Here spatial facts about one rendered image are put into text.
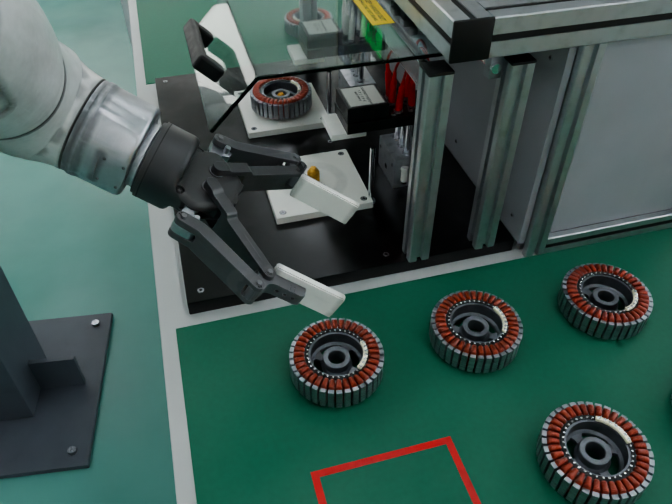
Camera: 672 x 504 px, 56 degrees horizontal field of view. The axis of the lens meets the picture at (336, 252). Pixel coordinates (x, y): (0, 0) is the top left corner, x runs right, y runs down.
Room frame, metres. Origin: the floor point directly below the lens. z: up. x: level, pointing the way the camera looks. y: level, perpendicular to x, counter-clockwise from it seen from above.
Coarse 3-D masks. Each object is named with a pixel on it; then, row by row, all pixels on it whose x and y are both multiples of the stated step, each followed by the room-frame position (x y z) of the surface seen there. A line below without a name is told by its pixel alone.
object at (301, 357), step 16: (320, 320) 0.52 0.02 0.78; (336, 320) 0.51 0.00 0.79; (304, 336) 0.49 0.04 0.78; (320, 336) 0.49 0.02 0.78; (336, 336) 0.50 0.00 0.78; (352, 336) 0.49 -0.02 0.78; (368, 336) 0.49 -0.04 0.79; (304, 352) 0.47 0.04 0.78; (320, 352) 0.48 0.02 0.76; (336, 352) 0.47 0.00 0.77; (352, 352) 0.49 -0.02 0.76; (368, 352) 0.47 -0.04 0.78; (304, 368) 0.44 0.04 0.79; (336, 368) 0.45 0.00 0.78; (352, 368) 0.46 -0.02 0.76; (368, 368) 0.44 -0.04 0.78; (304, 384) 0.43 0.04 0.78; (320, 384) 0.42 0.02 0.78; (336, 384) 0.42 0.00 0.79; (352, 384) 0.42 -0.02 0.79; (368, 384) 0.42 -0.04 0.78; (320, 400) 0.41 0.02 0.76; (336, 400) 0.41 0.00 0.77; (352, 400) 0.41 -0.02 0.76
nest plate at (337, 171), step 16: (304, 160) 0.86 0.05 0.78; (320, 160) 0.86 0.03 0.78; (336, 160) 0.86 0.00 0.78; (320, 176) 0.82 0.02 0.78; (336, 176) 0.82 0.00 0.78; (352, 176) 0.82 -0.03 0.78; (272, 192) 0.78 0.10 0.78; (288, 192) 0.78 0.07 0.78; (352, 192) 0.78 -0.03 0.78; (272, 208) 0.75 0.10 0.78; (288, 208) 0.74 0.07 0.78; (304, 208) 0.74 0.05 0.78
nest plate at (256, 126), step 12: (312, 96) 1.08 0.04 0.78; (240, 108) 1.03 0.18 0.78; (312, 108) 1.03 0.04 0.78; (324, 108) 1.03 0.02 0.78; (252, 120) 0.99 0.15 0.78; (264, 120) 0.99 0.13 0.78; (276, 120) 0.99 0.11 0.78; (288, 120) 0.99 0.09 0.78; (300, 120) 0.99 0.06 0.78; (312, 120) 0.99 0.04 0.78; (252, 132) 0.95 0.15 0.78; (264, 132) 0.96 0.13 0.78; (276, 132) 0.96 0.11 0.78; (288, 132) 0.97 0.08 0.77
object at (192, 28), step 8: (192, 24) 0.74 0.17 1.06; (200, 24) 0.76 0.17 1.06; (184, 32) 0.74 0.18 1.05; (192, 32) 0.72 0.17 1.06; (200, 32) 0.75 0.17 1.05; (208, 32) 0.75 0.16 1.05; (192, 40) 0.70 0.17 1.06; (200, 40) 0.70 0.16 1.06; (208, 40) 0.75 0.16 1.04; (192, 48) 0.69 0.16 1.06; (200, 48) 0.68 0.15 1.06; (192, 56) 0.67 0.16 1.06; (200, 56) 0.66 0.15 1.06; (208, 56) 0.67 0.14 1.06; (192, 64) 0.66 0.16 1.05; (200, 64) 0.65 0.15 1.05; (208, 64) 0.66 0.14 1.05; (216, 64) 0.66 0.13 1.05; (200, 72) 0.66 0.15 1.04; (208, 72) 0.66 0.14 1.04; (216, 72) 0.66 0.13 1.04; (216, 80) 0.66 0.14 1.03
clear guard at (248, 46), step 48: (240, 0) 0.81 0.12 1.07; (288, 0) 0.81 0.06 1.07; (336, 0) 0.81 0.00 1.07; (384, 0) 0.81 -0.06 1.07; (240, 48) 0.68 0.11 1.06; (288, 48) 0.67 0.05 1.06; (336, 48) 0.67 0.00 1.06; (384, 48) 0.67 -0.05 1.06; (432, 48) 0.67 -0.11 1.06; (240, 96) 0.60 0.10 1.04
